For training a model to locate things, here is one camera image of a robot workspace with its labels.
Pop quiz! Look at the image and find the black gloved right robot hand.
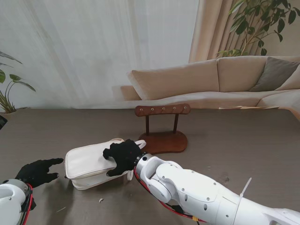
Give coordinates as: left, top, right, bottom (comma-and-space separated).
103, 139, 144, 177

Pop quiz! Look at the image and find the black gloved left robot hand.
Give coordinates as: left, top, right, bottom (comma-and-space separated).
15, 158, 64, 189

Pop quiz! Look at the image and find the white zippered cosmetic bag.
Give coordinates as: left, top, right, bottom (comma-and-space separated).
64, 138, 147, 191

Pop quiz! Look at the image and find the dark wooden jewelry stand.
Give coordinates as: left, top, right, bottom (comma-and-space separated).
135, 103, 191, 155

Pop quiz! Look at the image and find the beige sofa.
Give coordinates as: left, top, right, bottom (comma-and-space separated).
120, 55, 300, 110

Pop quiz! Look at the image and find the broad-leaved green potted plant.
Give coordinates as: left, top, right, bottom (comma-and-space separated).
0, 50, 37, 114

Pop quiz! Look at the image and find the white sheer curtain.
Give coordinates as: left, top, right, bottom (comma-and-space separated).
0, 0, 200, 110

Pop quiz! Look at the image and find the beige curtain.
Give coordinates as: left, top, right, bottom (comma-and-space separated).
188, 0, 270, 63

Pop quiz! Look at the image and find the grey sofa cushion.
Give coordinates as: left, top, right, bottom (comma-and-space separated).
249, 56, 300, 92

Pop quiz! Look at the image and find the tall dark-leaved plant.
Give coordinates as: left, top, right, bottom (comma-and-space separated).
217, 0, 297, 58

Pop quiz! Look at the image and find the red left arm cable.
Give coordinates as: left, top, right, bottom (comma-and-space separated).
22, 184, 34, 225

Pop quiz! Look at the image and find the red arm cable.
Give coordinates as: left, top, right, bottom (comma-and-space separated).
133, 170, 207, 223
22, 184, 34, 225

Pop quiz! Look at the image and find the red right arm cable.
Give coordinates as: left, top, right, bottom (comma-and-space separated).
133, 170, 207, 223

